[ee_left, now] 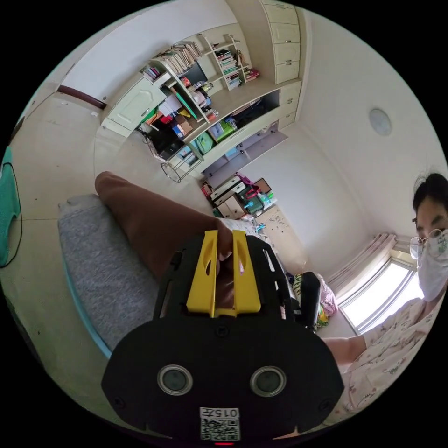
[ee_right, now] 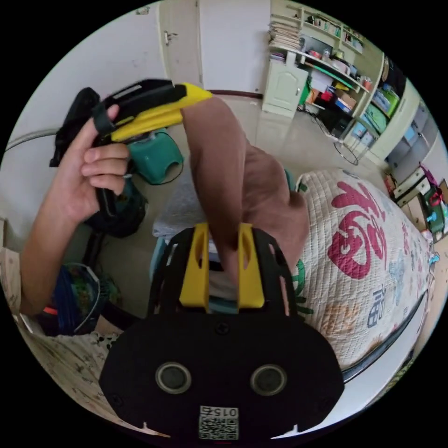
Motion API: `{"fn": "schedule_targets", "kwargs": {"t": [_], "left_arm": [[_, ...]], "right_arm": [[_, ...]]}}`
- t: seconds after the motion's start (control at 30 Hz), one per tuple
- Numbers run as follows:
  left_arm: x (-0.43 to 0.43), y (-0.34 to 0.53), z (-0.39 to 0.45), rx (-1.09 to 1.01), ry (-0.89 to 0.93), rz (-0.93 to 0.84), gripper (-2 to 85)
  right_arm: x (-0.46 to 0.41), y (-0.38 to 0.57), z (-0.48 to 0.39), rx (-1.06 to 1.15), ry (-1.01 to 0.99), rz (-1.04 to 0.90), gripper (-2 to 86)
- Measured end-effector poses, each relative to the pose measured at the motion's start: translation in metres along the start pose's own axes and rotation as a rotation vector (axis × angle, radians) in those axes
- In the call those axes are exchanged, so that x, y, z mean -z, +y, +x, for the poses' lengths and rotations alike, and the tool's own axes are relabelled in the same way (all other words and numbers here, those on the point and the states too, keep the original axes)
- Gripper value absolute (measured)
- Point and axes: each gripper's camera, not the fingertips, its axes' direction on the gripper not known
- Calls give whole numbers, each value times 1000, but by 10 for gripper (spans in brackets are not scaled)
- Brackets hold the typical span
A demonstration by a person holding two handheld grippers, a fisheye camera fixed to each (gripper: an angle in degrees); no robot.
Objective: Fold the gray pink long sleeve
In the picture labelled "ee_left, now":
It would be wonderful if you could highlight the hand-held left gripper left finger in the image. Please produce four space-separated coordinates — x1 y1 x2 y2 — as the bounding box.
186 230 218 318

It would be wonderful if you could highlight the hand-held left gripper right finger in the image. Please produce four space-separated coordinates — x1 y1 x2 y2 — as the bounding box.
232 229 261 318

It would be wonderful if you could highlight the gray pink long sleeve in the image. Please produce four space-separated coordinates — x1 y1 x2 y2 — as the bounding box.
57 170 236 359

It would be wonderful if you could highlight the person's right forearm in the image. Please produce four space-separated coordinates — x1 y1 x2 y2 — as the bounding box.
323 334 368 373

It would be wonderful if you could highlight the bed with printed sheet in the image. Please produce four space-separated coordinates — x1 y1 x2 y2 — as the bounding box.
218 215 357 340

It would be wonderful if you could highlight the light wooden cupboard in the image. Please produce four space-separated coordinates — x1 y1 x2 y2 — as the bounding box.
254 204 309 271

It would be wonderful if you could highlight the pile of clothes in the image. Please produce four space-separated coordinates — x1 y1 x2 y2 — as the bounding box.
285 271 339 329

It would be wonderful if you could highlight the small white drawer cabinet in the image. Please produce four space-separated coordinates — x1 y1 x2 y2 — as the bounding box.
201 171 277 219

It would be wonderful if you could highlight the pale pink curtain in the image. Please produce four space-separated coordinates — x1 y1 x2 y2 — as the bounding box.
327 232 399 308

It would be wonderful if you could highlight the window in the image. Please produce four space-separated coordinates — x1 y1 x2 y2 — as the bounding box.
338 257 424 335

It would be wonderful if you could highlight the person's body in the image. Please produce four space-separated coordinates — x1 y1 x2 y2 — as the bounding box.
337 172 448 417

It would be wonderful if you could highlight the green plastic stool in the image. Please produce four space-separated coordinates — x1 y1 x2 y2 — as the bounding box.
0 145 22 268

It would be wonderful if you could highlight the round ceiling lamp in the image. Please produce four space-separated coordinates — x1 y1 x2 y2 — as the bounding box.
368 107 392 136

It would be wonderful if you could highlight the metal frame stool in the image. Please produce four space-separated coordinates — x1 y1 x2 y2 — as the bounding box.
160 154 192 184

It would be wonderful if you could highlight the cream wall shelf unit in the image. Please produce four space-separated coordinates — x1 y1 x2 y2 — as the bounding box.
100 0 305 175

